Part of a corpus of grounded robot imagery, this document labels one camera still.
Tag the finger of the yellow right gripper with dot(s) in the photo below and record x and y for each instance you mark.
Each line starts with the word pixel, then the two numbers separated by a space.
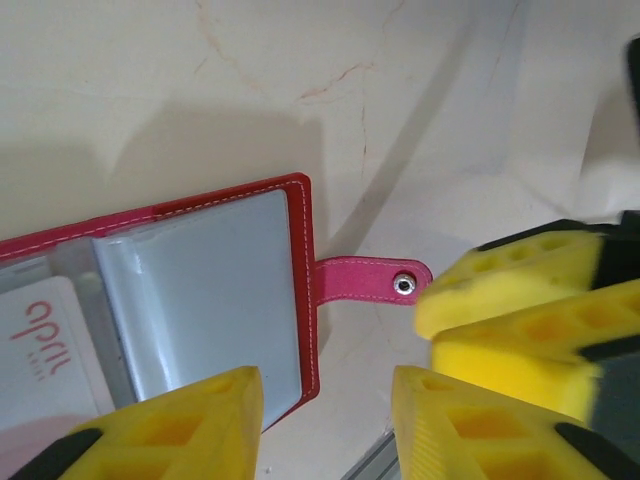
pixel 500 360
pixel 500 285

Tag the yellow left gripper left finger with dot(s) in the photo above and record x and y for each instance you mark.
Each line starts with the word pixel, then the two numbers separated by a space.
pixel 210 430

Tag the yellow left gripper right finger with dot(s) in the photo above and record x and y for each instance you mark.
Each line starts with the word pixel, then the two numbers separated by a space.
pixel 430 430

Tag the red leather card holder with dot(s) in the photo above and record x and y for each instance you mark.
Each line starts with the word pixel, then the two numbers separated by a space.
pixel 225 260

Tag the white card with april print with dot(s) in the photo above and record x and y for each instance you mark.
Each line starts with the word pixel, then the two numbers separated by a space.
pixel 45 350

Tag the aluminium mounting rail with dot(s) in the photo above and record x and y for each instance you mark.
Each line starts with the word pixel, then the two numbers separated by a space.
pixel 375 460

